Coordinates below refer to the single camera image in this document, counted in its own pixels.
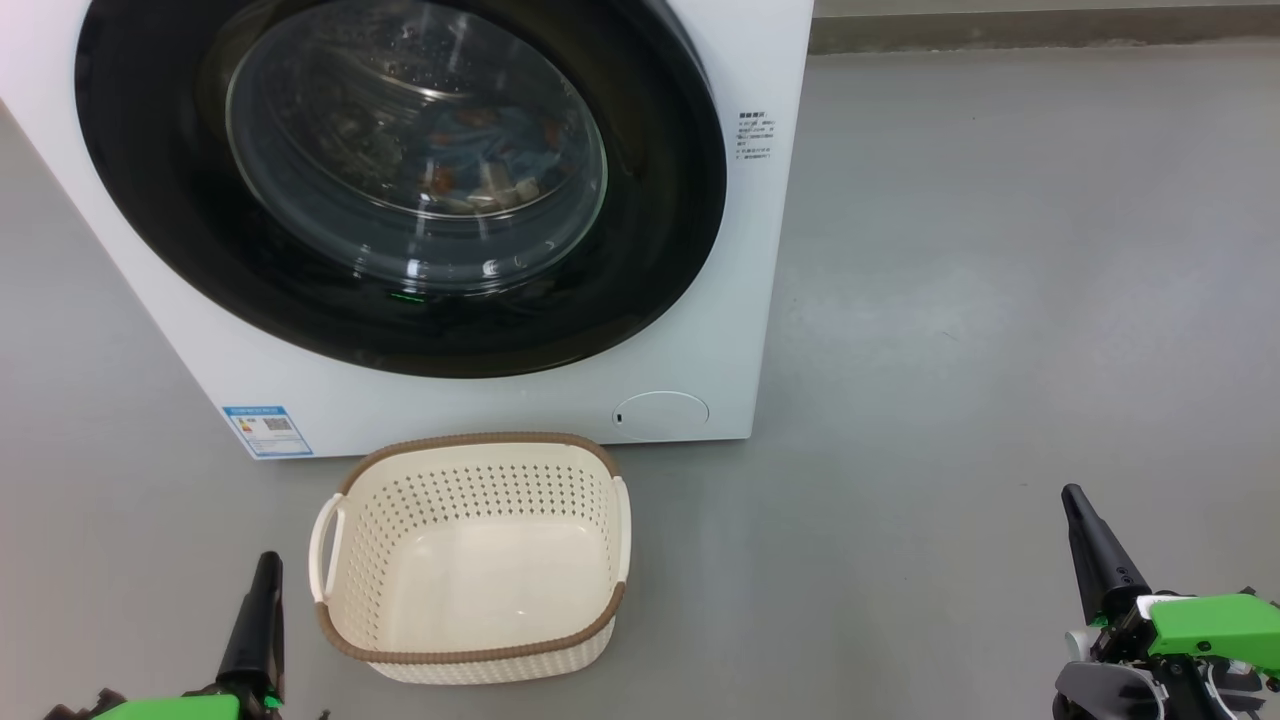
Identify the cream white garment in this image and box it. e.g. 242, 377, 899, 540
465, 165, 549, 209

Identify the cream perforated laundry basket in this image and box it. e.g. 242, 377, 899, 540
308, 432, 633, 687

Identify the blue patterned garment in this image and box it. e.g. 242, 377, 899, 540
410, 105, 571, 216

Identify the white front-load washing machine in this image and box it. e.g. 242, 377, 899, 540
0, 0, 816, 461

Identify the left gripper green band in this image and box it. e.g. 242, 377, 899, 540
88, 550, 287, 720

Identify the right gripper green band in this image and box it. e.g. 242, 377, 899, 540
1052, 483, 1280, 720

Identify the steel washing drum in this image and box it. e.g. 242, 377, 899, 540
235, 5, 591, 221

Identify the round white filter cover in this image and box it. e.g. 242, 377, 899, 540
612, 390, 711, 441

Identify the blue energy label sticker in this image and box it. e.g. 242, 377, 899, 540
221, 404, 314, 460

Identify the round black glass door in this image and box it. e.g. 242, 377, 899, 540
73, 0, 729, 381

